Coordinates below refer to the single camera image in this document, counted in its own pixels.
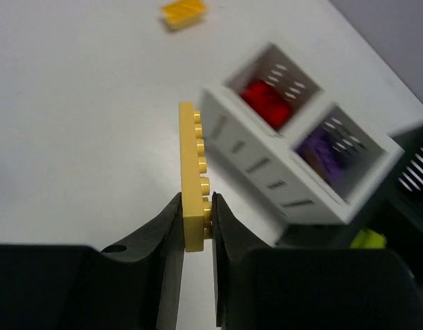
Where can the white double bin container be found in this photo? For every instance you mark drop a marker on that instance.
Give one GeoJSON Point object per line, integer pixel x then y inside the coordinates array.
{"type": "Point", "coordinates": [268, 160]}

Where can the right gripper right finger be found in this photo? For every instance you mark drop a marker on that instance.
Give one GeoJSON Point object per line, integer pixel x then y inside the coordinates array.
{"type": "Point", "coordinates": [262, 287]}

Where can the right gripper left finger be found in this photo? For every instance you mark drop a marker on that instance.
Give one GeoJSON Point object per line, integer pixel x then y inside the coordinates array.
{"type": "Point", "coordinates": [133, 283]}

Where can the green lego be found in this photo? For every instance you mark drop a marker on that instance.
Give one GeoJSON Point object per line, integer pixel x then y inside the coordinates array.
{"type": "Point", "coordinates": [368, 239]}

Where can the purple lego brick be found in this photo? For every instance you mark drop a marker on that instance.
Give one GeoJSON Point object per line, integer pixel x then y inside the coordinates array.
{"type": "Point", "coordinates": [330, 152]}

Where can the red lego brick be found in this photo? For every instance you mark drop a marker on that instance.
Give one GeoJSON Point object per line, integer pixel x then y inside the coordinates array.
{"type": "Point", "coordinates": [266, 101]}

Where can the black double bin container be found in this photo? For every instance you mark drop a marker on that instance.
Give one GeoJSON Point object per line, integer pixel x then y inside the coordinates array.
{"type": "Point", "coordinates": [394, 211]}

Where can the long yellow lego brick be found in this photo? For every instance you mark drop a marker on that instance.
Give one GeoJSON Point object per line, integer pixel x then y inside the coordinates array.
{"type": "Point", "coordinates": [195, 187]}

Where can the orange yellow lego brick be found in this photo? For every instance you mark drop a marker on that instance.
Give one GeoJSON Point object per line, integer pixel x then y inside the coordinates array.
{"type": "Point", "coordinates": [182, 14]}

